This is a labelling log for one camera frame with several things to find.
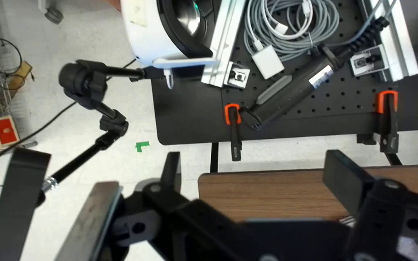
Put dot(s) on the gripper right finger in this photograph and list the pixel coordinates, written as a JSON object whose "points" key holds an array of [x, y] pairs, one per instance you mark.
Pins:
{"points": [[376, 217]]}

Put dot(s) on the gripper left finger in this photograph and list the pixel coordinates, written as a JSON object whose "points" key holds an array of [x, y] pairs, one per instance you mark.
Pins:
{"points": [[191, 224]]}

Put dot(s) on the green tape mark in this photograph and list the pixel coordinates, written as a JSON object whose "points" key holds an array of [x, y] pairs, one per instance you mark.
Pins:
{"points": [[140, 146]]}

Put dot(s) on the orange and black clamp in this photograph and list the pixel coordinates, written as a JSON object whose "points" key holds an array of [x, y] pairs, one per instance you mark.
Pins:
{"points": [[388, 123], [235, 134]]}

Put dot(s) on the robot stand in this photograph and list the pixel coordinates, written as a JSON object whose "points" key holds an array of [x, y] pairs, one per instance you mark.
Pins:
{"points": [[187, 108]]}

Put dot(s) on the small brown box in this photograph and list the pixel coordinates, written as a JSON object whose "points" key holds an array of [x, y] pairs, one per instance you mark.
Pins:
{"points": [[22, 72]]}

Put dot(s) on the caster wheel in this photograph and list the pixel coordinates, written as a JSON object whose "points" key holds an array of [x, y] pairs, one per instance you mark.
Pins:
{"points": [[53, 14]]}

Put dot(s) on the metal corner bracket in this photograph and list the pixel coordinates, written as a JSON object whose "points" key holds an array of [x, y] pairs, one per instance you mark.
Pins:
{"points": [[367, 61], [238, 75]]}

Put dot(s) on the aluminium profile rail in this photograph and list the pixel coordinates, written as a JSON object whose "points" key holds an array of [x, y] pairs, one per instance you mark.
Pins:
{"points": [[223, 40], [399, 40]]}

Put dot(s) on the camera on mount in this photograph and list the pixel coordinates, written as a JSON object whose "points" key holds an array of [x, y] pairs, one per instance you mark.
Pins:
{"points": [[82, 81]]}

